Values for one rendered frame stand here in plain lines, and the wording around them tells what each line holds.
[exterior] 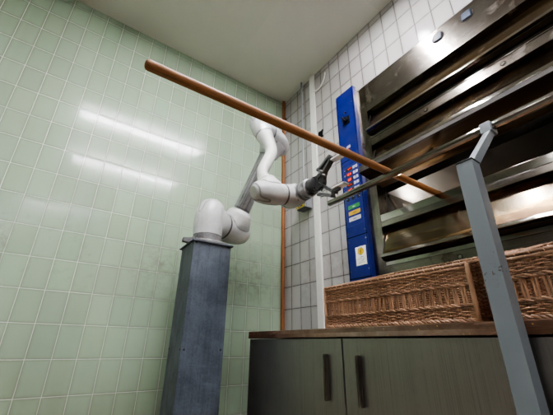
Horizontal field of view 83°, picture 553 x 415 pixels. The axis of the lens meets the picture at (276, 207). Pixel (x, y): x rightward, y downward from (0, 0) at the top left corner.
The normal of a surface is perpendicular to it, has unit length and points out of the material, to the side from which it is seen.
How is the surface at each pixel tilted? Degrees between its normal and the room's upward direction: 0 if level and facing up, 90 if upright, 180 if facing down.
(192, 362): 90
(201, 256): 90
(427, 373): 90
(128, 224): 90
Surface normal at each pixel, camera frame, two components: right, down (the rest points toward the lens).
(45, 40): 0.57, -0.32
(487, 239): -0.82, -0.24
